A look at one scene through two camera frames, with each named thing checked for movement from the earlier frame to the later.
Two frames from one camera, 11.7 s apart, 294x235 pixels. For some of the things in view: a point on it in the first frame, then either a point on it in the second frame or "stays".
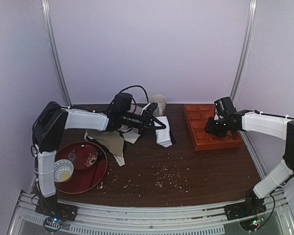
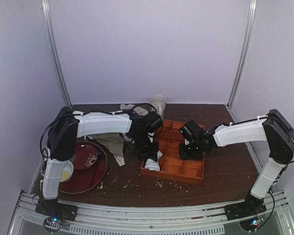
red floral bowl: x=83 y=156 stays
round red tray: x=81 y=180 stays
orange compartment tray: x=196 y=116 to x=169 y=140
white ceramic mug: x=161 y=100 stays
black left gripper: x=148 y=121 to x=148 y=152
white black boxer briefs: x=164 y=136 to x=153 y=165
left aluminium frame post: x=56 y=57 stays
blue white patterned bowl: x=63 y=170 stays
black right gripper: x=213 y=128 to x=189 y=152
